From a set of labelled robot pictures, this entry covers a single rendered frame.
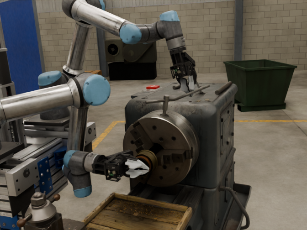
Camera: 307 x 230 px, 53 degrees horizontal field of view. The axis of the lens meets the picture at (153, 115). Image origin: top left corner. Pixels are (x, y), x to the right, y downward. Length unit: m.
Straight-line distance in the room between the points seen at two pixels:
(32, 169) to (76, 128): 0.25
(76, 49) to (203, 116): 0.74
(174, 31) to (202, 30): 9.99
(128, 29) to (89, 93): 0.29
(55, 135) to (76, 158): 0.43
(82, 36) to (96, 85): 0.50
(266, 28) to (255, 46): 0.67
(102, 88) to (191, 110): 0.41
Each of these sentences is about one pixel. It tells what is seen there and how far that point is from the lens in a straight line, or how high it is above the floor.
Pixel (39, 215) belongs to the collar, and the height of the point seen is 1.14.
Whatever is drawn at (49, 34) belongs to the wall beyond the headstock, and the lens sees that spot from 12.60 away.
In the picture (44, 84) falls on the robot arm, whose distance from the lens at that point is 1.64.
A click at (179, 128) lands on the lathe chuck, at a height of 1.19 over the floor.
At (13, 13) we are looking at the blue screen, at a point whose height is 2.04.
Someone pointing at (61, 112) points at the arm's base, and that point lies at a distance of 1.65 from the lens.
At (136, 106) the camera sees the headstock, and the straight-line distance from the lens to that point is 1.47.
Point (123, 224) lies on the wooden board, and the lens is 1.22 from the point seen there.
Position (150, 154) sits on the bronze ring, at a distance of 1.20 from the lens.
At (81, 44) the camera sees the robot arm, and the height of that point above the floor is 1.52.
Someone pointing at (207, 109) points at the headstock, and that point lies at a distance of 1.35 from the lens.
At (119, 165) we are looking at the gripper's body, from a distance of 1.15.
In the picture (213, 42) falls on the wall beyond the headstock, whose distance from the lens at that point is 11.31.
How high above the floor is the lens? 1.58
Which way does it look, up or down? 15 degrees down
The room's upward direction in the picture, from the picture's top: 3 degrees counter-clockwise
